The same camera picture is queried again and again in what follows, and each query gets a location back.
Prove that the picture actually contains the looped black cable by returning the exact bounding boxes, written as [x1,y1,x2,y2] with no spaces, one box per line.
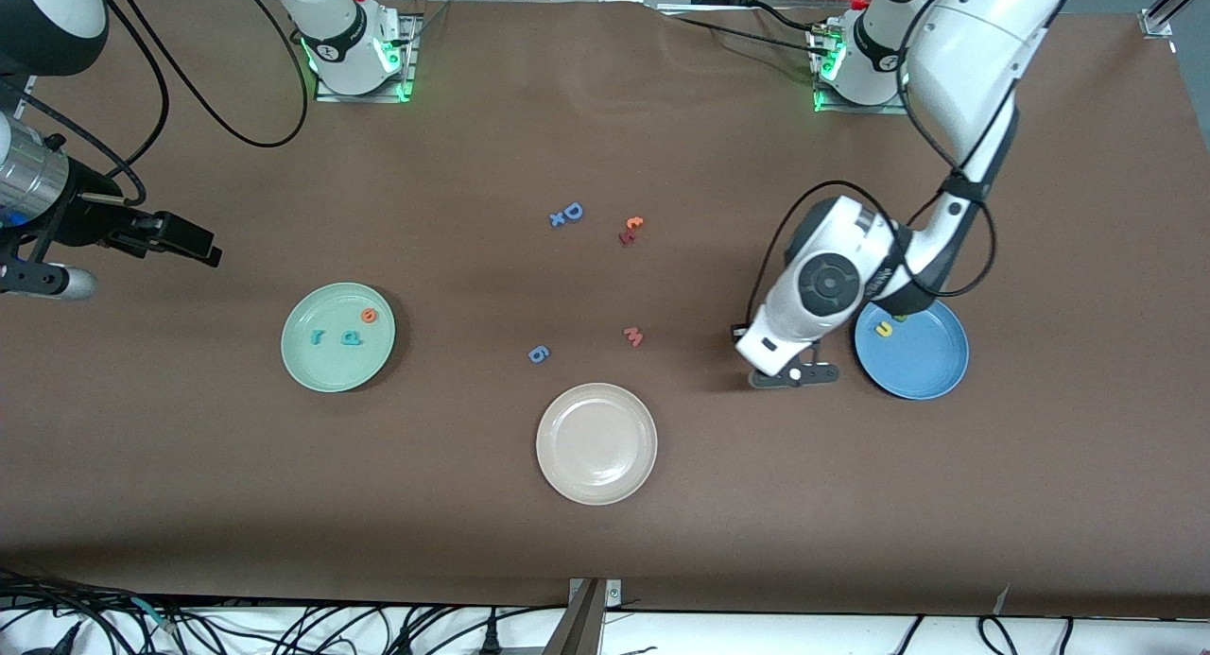
[977,615,1020,655]

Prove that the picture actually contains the beige plate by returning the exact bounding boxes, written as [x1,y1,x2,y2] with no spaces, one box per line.
[535,382,659,507]

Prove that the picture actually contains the teal tipped cable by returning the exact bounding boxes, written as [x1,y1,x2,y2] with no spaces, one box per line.
[130,596,179,634]

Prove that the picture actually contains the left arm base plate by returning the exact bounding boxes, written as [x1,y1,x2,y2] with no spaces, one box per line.
[810,20,910,116]

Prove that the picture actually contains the aluminium table side rail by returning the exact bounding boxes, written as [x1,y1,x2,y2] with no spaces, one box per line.
[0,69,43,131]

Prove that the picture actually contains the light green plate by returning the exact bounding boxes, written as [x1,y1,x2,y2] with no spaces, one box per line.
[281,282,397,394]

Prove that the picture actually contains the tangled black cables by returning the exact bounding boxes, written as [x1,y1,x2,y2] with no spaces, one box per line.
[0,565,568,655]

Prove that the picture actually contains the silver metal bracket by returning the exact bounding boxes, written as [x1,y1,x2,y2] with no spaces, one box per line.
[570,578,623,611]

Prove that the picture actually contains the brown metal post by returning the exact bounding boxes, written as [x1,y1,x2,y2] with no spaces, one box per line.
[542,579,607,655]

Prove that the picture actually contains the blue plate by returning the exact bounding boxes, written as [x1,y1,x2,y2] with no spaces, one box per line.
[853,299,971,401]

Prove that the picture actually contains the short black table cable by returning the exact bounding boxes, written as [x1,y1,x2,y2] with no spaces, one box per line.
[752,1,833,34]

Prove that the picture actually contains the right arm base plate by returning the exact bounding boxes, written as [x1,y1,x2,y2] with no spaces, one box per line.
[313,12,418,104]

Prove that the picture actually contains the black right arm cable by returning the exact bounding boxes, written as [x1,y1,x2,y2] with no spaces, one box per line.
[0,0,310,207]

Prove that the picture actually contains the aluminium corner profile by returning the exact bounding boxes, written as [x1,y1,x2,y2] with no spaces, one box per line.
[1139,0,1210,40]

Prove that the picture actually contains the long black table cable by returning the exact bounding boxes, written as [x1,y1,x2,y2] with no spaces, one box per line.
[657,12,838,56]

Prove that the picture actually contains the brown paper table cover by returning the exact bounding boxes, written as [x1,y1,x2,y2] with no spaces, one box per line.
[0,0,1210,620]

